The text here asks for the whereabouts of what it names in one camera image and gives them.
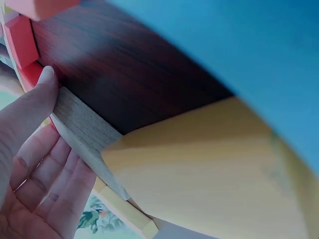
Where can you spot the person's left hand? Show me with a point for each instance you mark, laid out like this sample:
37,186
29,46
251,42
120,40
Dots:
27,199

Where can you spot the person's left thumb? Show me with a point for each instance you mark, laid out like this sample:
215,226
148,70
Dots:
30,107

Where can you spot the grey wooden block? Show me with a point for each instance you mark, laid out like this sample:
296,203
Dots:
87,129

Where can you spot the narrow pale yellow block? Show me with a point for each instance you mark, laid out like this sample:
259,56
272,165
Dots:
124,206

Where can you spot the pinkish red block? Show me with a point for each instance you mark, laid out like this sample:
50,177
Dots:
45,8

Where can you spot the large yellow block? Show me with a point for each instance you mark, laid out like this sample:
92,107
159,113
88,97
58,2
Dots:
199,174

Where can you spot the large blue block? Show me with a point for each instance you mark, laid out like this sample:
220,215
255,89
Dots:
261,49

